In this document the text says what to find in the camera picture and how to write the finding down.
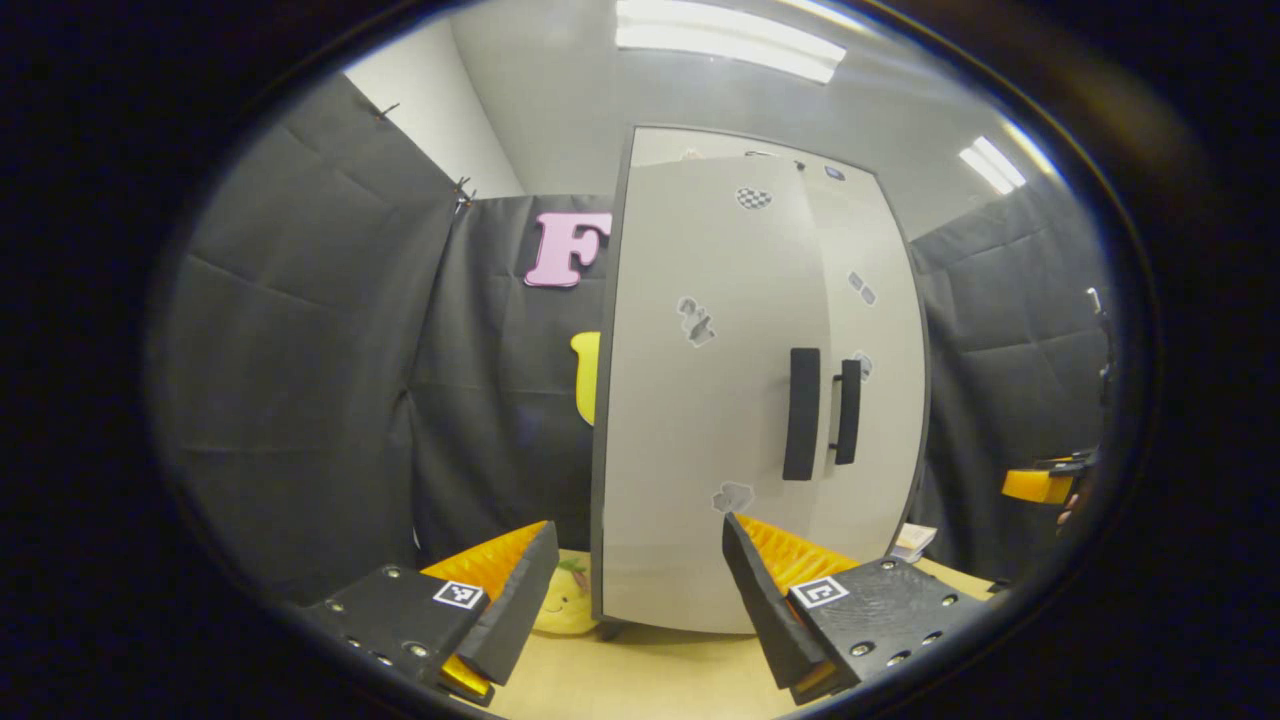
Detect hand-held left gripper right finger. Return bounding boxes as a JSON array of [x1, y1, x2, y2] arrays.
[[722, 512, 991, 706]]

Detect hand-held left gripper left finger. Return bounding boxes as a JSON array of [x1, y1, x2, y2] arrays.
[[300, 520, 561, 706]]

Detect white and grey shoe cabinet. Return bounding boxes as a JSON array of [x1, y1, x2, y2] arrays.
[[588, 123, 933, 641]]

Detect yellow plush toy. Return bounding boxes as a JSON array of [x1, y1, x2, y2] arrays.
[[533, 558, 601, 637]]

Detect black stand with microphone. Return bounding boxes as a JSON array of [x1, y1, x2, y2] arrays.
[[1087, 287, 1116, 401]]

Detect white flat box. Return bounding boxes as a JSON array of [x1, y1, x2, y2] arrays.
[[888, 523, 939, 564]]

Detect small ceiling light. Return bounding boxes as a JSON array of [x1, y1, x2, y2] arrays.
[[958, 135, 1029, 196]]

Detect black backdrop cloth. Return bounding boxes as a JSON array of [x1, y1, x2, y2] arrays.
[[150, 72, 1116, 606]]

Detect long ceiling light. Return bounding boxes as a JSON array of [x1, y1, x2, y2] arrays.
[[613, 0, 849, 85]]

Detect black door handle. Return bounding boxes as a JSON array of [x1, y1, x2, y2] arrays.
[[782, 347, 822, 482], [830, 359, 863, 467]]

